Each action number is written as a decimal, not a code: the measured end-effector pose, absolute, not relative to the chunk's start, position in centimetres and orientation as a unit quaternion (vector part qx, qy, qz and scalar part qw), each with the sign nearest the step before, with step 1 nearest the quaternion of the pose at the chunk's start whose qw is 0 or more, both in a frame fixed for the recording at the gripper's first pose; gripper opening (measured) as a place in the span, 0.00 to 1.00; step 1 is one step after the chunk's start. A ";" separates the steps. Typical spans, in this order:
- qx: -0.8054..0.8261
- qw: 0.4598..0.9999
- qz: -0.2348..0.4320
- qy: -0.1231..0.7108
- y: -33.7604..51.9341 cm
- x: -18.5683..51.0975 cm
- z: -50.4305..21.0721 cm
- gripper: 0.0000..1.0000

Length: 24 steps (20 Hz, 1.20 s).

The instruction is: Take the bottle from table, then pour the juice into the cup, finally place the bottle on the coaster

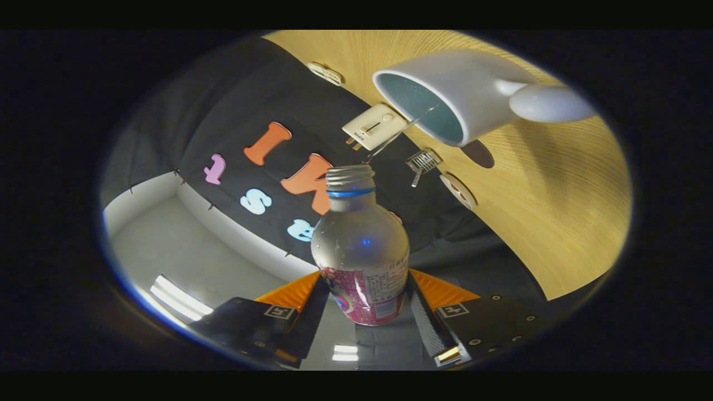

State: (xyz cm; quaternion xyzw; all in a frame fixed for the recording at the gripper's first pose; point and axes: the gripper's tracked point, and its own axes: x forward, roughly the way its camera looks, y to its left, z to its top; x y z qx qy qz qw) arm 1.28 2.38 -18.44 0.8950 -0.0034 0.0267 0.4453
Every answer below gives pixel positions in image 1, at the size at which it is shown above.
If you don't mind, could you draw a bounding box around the white divided dish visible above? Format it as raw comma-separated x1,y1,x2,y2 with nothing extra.
306,62,343,86

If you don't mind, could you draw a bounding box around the white cup with blue inside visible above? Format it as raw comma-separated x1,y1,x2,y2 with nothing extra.
372,50,598,148

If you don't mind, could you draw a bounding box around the dark brown round coaster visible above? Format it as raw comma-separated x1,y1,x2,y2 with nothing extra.
460,139,495,169

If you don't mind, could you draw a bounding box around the white oval plate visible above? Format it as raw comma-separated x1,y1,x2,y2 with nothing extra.
439,173,478,211

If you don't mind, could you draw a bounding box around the silver bottle with red label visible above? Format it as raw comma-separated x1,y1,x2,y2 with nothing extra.
310,164,411,326

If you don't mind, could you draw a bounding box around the white toaster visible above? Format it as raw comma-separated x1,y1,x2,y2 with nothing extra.
341,103,410,150

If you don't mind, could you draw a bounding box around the clear juice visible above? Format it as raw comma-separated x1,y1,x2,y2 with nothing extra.
364,106,436,165

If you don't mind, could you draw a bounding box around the small metal wire basket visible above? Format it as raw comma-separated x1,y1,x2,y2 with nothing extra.
406,149,444,188

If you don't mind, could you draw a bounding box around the wooden table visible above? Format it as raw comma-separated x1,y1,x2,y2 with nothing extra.
262,31,634,301

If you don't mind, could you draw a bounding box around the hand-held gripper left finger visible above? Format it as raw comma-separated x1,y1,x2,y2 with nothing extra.
189,271,331,369

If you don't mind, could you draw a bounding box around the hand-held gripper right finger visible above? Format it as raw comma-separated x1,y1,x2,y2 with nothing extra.
407,268,558,368

